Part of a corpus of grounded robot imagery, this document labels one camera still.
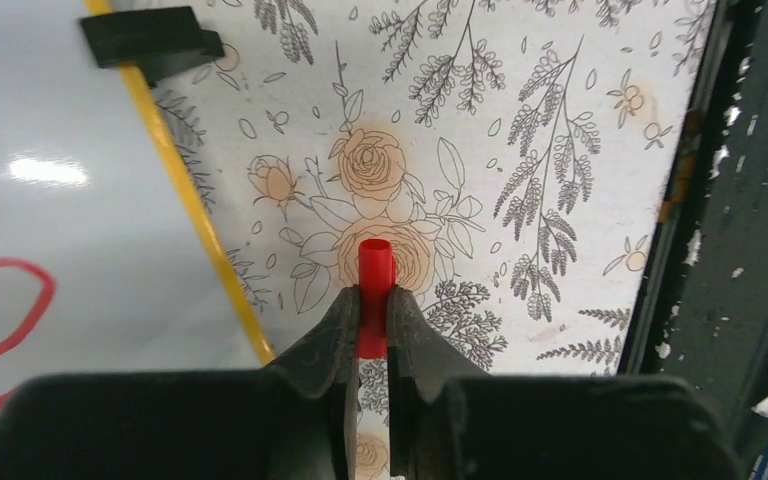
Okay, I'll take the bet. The floral patterned table mat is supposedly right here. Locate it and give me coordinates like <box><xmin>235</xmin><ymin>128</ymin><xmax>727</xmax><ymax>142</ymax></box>
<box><xmin>108</xmin><ymin>0</ymin><xmax>720</xmax><ymax>480</ymax></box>

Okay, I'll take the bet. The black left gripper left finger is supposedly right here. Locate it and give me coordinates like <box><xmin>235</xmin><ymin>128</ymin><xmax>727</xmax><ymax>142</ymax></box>
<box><xmin>0</xmin><ymin>287</ymin><xmax>360</xmax><ymax>479</ymax></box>

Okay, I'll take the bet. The yellow framed whiteboard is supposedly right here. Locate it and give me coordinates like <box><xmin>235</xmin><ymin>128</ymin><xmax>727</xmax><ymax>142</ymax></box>
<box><xmin>0</xmin><ymin>1</ymin><xmax>273</xmax><ymax>406</ymax></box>

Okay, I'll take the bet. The red marker cap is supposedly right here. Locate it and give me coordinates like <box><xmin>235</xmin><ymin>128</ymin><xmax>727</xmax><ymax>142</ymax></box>
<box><xmin>357</xmin><ymin>238</ymin><xmax>397</xmax><ymax>360</ymax></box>

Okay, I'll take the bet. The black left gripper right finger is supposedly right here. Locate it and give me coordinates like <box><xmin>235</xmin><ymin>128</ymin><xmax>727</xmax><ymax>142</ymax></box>
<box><xmin>387</xmin><ymin>287</ymin><xmax>742</xmax><ymax>479</ymax></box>

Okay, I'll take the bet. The black whiteboard foot clip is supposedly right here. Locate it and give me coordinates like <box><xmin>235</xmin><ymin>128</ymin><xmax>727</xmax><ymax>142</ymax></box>
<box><xmin>79</xmin><ymin>6</ymin><xmax>225</xmax><ymax>86</ymax></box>

